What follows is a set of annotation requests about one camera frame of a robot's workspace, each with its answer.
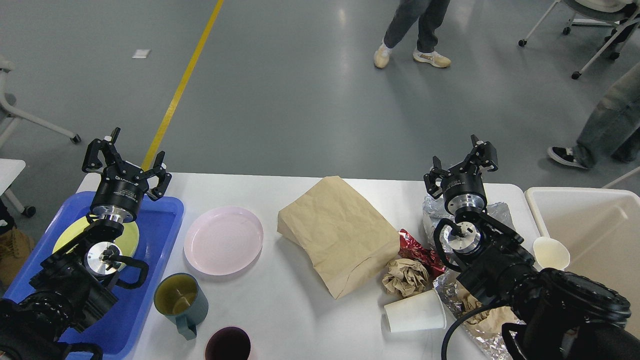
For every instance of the pink mug dark inside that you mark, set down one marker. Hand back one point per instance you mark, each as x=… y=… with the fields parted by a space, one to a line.
x=228 y=343

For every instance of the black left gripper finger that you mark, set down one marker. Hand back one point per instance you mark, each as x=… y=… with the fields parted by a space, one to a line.
x=102 y=157
x=159 y=171

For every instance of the seated person leg right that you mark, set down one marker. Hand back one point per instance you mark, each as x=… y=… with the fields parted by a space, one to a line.
x=612 y=129

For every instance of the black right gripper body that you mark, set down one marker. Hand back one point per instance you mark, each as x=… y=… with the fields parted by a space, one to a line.
x=463 y=190

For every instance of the white plastic spoon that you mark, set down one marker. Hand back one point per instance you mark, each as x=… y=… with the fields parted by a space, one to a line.
x=550 y=253

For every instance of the crumpled aluminium foil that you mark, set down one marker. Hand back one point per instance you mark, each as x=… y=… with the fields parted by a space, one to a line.
x=448 y=287

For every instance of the white paper cup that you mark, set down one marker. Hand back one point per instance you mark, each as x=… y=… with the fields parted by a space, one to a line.
x=424 y=311

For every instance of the white side table left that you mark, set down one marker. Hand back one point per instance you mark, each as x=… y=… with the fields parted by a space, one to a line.
x=10 y=169

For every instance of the pink plate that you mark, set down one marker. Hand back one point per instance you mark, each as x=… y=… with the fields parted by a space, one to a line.
x=223 y=241

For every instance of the brown boot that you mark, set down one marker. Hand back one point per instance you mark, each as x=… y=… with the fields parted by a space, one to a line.
x=15 y=249

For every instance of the beige plastic bin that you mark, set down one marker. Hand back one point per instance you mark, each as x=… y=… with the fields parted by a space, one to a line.
x=601 y=230

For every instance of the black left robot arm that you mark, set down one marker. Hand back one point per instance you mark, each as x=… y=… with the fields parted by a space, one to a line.
x=74 y=287

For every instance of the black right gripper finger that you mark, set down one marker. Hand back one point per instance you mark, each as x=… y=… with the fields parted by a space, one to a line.
x=482 y=158
x=431 y=178

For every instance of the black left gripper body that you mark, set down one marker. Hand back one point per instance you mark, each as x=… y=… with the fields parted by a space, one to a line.
x=121 y=191

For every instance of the yellow plate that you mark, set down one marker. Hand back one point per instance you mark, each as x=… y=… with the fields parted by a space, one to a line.
x=131 y=237

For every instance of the red foil wrapper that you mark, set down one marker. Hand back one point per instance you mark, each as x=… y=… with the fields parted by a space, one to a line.
x=411 y=249

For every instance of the white chair base left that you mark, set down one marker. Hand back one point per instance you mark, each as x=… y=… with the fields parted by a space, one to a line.
x=16 y=115

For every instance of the white office chair right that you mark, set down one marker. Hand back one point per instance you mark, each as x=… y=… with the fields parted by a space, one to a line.
x=618 y=15

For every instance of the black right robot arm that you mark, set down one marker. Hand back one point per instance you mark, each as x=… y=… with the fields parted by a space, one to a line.
x=564 y=316

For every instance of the teal mug yellow inside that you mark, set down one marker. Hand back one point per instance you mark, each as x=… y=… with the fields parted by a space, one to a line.
x=180 y=298

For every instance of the crumpled brown paper ball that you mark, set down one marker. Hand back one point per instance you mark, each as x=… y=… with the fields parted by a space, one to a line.
x=406 y=278

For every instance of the brown paper bag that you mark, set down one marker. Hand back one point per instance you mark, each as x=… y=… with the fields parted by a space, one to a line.
x=347 y=240

